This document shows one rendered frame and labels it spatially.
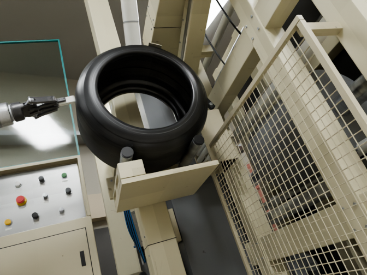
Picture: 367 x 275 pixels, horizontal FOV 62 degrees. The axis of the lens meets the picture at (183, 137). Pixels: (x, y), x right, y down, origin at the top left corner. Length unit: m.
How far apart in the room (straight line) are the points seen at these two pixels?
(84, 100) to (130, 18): 1.34
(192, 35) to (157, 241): 1.01
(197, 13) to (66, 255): 1.36
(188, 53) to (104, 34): 0.56
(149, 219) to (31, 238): 0.65
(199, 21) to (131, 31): 0.94
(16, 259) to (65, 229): 0.25
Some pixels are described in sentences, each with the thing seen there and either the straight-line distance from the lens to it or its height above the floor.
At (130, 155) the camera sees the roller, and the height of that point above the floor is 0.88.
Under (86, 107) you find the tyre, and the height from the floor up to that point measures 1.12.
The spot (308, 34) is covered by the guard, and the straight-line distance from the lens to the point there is 0.93.
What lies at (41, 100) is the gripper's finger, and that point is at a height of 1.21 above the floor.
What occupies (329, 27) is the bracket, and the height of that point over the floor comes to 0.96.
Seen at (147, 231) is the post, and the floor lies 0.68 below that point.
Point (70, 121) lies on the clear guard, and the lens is 2.04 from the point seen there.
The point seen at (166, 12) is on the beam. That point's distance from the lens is 1.65.
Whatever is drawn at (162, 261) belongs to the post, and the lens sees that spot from 1.38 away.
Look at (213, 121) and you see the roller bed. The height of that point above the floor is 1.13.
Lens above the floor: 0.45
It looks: 24 degrees up
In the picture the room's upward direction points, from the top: 19 degrees counter-clockwise
